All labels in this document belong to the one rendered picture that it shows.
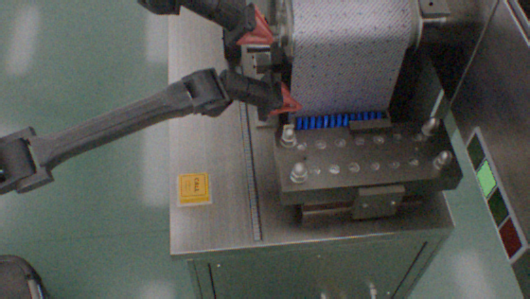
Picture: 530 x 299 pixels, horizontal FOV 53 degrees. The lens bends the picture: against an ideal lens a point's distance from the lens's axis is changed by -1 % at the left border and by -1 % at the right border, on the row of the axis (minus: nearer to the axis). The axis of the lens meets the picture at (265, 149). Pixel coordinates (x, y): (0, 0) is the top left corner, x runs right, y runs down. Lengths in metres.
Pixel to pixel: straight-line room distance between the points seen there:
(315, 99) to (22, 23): 2.31
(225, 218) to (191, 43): 0.58
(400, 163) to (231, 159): 0.41
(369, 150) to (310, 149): 0.13
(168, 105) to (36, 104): 1.80
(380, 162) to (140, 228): 1.32
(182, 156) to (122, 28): 1.79
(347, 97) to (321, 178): 0.20
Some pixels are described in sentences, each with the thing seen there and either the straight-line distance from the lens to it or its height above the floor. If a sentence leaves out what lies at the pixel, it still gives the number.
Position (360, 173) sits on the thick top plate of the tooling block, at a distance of 1.19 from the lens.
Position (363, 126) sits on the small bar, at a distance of 1.24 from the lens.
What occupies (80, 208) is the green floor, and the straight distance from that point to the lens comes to 2.41.
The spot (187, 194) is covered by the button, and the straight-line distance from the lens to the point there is 1.27.
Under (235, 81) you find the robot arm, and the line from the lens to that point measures 1.13.
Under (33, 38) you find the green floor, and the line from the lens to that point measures 3.17.
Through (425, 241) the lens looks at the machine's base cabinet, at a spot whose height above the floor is 0.83.
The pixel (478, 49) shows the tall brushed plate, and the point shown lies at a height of 1.32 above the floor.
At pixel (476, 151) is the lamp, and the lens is 1.09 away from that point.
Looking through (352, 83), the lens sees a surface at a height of 1.13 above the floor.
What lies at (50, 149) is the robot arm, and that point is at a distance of 1.07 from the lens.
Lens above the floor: 2.02
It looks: 55 degrees down
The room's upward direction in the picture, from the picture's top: 1 degrees clockwise
